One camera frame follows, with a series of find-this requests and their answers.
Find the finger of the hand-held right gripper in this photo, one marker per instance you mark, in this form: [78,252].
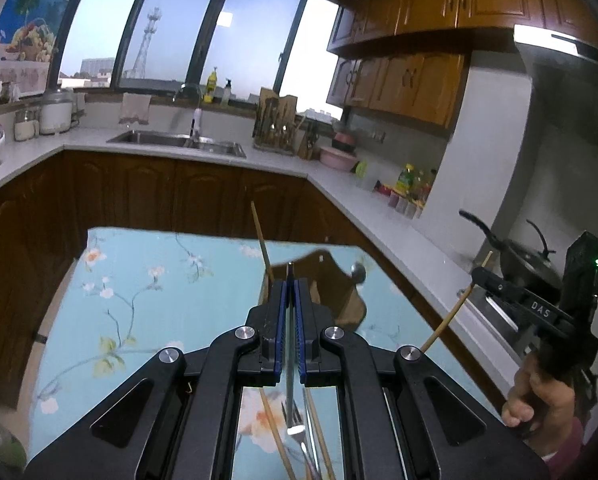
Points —
[519,299]

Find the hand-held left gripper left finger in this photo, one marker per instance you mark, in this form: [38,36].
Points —
[281,320]

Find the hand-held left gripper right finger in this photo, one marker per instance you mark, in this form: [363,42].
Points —
[302,320]

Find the brown wooden utensil holder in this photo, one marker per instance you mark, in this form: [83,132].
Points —
[334,285]

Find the wooden chopstick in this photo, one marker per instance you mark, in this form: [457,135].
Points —
[454,307]
[320,435]
[260,237]
[276,435]

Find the stainless steel fork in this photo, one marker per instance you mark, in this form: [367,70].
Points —
[296,430]

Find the person's right forearm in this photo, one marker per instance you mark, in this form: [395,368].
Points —
[591,452]

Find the person's right hand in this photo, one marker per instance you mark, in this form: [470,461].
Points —
[541,405]

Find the gas stove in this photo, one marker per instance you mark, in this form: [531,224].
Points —
[499,316]

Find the black wok with lid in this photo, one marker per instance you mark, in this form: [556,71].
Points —
[524,260]

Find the stainless steel spoon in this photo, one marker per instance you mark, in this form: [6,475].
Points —
[357,271]

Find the blue floral tablecloth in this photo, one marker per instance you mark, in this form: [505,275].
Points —
[154,310]

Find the row of spice jars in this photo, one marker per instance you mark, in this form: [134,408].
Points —
[406,206]

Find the amber oil bottle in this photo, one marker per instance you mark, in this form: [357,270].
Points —
[424,185]

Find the green drink bottle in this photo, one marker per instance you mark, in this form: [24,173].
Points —
[405,182]

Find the pink basin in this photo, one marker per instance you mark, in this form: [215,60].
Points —
[339,158]

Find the knife block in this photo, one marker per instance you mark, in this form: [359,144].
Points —
[309,145]

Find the dish rack with cutting boards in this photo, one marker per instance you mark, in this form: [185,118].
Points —
[274,125]

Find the dark wooden lower cabinets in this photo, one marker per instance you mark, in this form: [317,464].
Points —
[129,185]

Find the range hood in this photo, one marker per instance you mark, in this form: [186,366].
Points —
[579,85]

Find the curved kitchen faucet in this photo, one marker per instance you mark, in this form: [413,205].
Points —
[196,120]

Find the stainless steel sink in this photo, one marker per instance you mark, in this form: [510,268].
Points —
[149,137]

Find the pump soap bottle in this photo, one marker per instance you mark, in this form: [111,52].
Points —
[227,95]

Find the yellow dish soap bottle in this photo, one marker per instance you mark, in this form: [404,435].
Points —
[210,85]

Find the beige hanging towel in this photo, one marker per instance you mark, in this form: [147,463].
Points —
[135,109]

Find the white electric cooker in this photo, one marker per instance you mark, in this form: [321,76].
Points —
[56,115]

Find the large kitchen window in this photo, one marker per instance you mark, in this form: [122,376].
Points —
[179,25]

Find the wooden upper cabinets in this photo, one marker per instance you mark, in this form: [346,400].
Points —
[429,0]

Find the glass jar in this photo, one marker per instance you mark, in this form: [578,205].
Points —
[33,126]
[21,127]

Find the fruit and palm wall poster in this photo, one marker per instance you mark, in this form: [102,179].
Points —
[29,20]

